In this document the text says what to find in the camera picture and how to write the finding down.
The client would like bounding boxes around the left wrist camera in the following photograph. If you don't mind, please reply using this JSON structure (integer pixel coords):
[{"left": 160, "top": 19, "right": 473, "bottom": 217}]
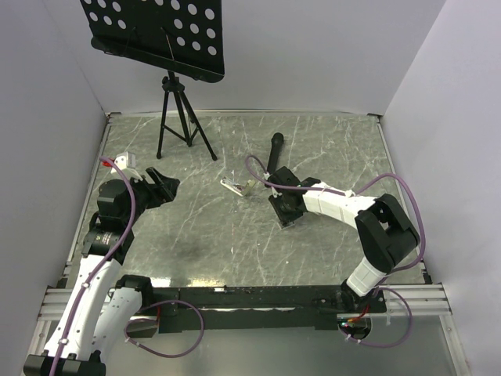
[{"left": 101, "top": 151, "right": 141, "bottom": 179}]

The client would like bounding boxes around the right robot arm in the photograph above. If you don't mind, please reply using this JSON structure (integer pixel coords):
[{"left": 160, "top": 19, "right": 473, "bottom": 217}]
[{"left": 268, "top": 167, "right": 420, "bottom": 312}]

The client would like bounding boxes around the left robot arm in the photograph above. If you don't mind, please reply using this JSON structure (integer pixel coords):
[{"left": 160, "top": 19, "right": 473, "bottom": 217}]
[{"left": 23, "top": 168, "right": 180, "bottom": 375}]

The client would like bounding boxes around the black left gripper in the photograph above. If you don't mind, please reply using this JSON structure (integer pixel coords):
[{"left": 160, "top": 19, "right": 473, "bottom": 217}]
[{"left": 121, "top": 166, "right": 179, "bottom": 226}]

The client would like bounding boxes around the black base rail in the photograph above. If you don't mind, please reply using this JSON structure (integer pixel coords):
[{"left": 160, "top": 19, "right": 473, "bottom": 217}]
[{"left": 138, "top": 285, "right": 387, "bottom": 334}]

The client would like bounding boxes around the black microphone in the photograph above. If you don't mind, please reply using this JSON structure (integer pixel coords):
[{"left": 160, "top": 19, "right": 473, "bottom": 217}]
[{"left": 267, "top": 132, "right": 284, "bottom": 174}]

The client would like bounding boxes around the black perforated music stand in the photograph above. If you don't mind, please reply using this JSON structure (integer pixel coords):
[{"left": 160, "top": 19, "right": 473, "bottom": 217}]
[{"left": 81, "top": 0, "right": 225, "bottom": 146}]

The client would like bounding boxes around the aluminium frame rail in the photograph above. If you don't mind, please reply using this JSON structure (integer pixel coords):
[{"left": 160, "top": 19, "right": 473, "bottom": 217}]
[{"left": 37, "top": 284, "right": 452, "bottom": 321}]

